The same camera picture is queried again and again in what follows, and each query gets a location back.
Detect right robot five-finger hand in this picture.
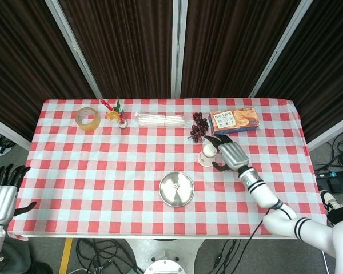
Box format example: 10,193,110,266
204,135,250,172

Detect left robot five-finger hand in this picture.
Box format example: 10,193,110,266
0,164,37,224

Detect white paper cup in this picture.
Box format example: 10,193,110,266
198,143,220,167

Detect round metal plate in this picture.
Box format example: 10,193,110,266
158,171,196,207

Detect orange blue biscuit box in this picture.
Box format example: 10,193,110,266
209,107,260,136

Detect dark red grape bunch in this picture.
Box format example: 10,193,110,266
188,112,209,143

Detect grey trouser leg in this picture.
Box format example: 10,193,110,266
0,241,35,274

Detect black shoe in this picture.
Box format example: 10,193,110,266
30,261,54,274

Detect bundle of clear straws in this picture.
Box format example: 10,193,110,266
134,111,189,128

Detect white black sneaker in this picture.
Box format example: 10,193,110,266
319,190,343,212

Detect dark corrugated partition panel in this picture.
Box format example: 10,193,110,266
180,0,300,98
256,0,343,143
59,0,174,98
0,0,99,141

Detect red white checked tablecloth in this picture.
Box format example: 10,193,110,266
7,98,328,240

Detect clear packing tape roll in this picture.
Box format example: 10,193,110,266
75,107,101,132

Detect colourful feather shuttlecock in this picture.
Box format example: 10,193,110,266
100,97,129,129

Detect loose floor cables with plug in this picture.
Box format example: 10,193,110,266
0,127,17,156

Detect aluminium partition base rail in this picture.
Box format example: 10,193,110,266
0,113,33,151
306,112,343,151

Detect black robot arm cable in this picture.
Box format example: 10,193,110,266
245,203,293,243

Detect black cable with inline plug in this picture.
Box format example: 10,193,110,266
210,239,242,274

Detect tangled black floor cables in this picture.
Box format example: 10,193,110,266
75,238,145,274

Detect aluminium partition post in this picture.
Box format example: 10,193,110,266
44,0,104,99
170,0,189,99
248,0,314,98

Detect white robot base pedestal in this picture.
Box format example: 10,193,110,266
124,238,207,274

